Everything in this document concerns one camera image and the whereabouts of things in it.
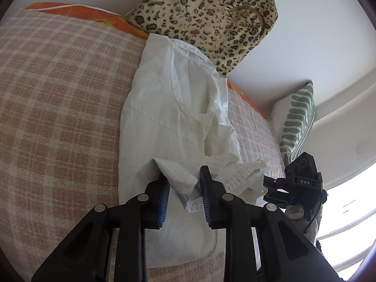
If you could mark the beige plaid blanket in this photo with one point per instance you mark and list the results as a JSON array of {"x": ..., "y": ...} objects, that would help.
[{"x": 58, "y": 94}]

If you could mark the green striped white cushion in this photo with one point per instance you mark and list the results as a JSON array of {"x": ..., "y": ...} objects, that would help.
[{"x": 296, "y": 120}]

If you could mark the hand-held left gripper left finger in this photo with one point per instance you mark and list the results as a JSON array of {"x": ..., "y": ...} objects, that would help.
[{"x": 163, "y": 204}]

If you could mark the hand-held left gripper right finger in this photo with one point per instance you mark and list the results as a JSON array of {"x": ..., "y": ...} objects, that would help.
[{"x": 205, "y": 198}]

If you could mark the white shirt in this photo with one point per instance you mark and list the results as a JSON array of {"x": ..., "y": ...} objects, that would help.
[{"x": 152, "y": 123}]

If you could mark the orange patterned sheet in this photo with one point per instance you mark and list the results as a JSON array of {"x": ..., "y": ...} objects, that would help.
[{"x": 88, "y": 14}]

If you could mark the person's right hand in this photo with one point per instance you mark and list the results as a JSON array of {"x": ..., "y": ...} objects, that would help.
[{"x": 295, "y": 211}]

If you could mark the white framed window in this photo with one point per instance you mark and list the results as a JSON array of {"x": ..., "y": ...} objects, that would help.
[{"x": 349, "y": 211}]

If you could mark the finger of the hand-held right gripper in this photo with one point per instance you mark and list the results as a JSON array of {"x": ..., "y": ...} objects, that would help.
[
  {"x": 274, "y": 182},
  {"x": 276, "y": 200}
]

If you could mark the leopard print bag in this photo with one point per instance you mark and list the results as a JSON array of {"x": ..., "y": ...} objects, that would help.
[{"x": 205, "y": 14}]

